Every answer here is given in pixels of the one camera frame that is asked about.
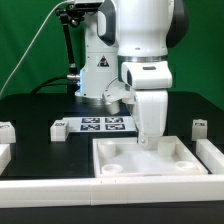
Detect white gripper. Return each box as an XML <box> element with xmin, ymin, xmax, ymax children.
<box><xmin>121</xmin><ymin>61</ymin><xmax>172</xmax><ymax>146</ymax></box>

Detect white square tabletop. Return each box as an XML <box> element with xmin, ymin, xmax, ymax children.
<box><xmin>93</xmin><ymin>136</ymin><xmax>208</xmax><ymax>178</ymax></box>

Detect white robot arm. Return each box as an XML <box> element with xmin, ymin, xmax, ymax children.
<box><xmin>74</xmin><ymin>0</ymin><xmax>188</xmax><ymax>146</ymax></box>

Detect white front obstacle bar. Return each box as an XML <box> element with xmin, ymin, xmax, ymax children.
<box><xmin>0</xmin><ymin>175</ymin><xmax>224</xmax><ymax>208</ymax></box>

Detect white obstacle bar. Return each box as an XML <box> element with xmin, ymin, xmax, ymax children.
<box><xmin>0</xmin><ymin>144</ymin><xmax>11</xmax><ymax>175</ymax></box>
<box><xmin>0</xmin><ymin>175</ymin><xmax>224</xmax><ymax>208</ymax></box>
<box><xmin>196</xmin><ymin>139</ymin><xmax>224</xmax><ymax>175</ymax></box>

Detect white right obstacle bar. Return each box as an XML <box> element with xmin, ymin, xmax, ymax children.
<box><xmin>196</xmin><ymin>139</ymin><xmax>224</xmax><ymax>175</ymax></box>

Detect white AprilTag base sheet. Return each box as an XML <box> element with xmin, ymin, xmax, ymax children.
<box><xmin>64</xmin><ymin>116</ymin><xmax>136</xmax><ymax>132</ymax></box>

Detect white left obstacle bar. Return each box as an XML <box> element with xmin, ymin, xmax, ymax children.
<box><xmin>0</xmin><ymin>144</ymin><xmax>11</xmax><ymax>175</ymax></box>

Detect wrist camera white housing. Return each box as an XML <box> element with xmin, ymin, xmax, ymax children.
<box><xmin>102</xmin><ymin>78</ymin><xmax>133</xmax><ymax>115</ymax></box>

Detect black cables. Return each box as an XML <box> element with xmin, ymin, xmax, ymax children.
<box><xmin>31</xmin><ymin>75</ymin><xmax>78</xmax><ymax>94</ymax></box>

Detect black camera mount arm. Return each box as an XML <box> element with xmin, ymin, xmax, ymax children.
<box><xmin>55</xmin><ymin>8</ymin><xmax>80</xmax><ymax>95</ymax></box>

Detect overhead camera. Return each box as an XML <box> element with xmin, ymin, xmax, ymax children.
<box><xmin>74</xmin><ymin>0</ymin><xmax>104</xmax><ymax>10</ymax></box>

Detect white cable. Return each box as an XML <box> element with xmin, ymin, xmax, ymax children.
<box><xmin>0</xmin><ymin>0</ymin><xmax>73</xmax><ymax>96</ymax></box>

